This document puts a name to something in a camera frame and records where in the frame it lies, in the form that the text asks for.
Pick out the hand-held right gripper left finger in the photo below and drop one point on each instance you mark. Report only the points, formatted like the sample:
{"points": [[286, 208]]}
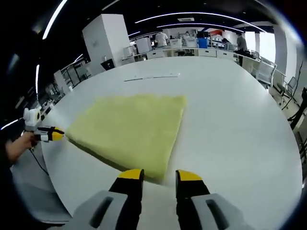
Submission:
{"points": [[105, 210]]}

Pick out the yellow blue black garment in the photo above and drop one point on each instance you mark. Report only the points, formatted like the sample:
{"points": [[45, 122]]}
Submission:
{"points": [[129, 129]]}

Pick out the long white workbench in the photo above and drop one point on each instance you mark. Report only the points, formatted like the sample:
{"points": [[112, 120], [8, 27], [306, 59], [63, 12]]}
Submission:
{"points": [[192, 51]]}

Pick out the wide white pillar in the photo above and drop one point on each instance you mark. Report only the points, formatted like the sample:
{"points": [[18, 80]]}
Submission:
{"points": [[105, 38]]}

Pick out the white storage bin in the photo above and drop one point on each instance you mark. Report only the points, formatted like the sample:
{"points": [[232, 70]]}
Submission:
{"points": [[176, 43], [191, 43]]}

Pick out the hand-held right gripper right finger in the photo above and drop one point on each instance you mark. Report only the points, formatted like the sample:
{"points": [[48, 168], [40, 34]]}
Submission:
{"points": [[211, 210]]}

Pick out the white office chair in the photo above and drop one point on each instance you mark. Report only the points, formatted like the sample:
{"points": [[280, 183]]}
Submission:
{"points": [[266, 72], [291, 84]]}

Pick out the ceiling light strip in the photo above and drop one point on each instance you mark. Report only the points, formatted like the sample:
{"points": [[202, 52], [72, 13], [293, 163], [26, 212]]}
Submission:
{"points": [[192, 13], [37, 79], [52, 20], [199, 23]]}

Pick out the black box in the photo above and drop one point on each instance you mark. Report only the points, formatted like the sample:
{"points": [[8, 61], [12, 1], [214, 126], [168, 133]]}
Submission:
{"points": [[107, 64]]}

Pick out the white cabinet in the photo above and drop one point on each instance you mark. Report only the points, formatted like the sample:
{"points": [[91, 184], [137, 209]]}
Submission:
{"points": [[144, 46]]}

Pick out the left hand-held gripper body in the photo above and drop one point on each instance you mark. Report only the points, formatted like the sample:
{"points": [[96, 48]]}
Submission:
{"points": [[32, 116]]}

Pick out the person's left hand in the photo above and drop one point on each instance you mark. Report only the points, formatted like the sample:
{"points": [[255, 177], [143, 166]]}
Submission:
{"points": [[26, 141]]}

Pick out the blue storage bin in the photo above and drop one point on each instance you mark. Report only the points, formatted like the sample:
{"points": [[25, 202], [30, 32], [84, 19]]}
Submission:
{"points": [[203, 43]]}

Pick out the narrow white pillar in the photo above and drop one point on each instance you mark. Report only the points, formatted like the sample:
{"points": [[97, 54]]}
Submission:
{"points": [[280, 48]]}

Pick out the white table power strip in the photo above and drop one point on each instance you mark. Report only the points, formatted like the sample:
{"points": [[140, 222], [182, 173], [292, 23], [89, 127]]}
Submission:
{"points": [[153, 77]]}

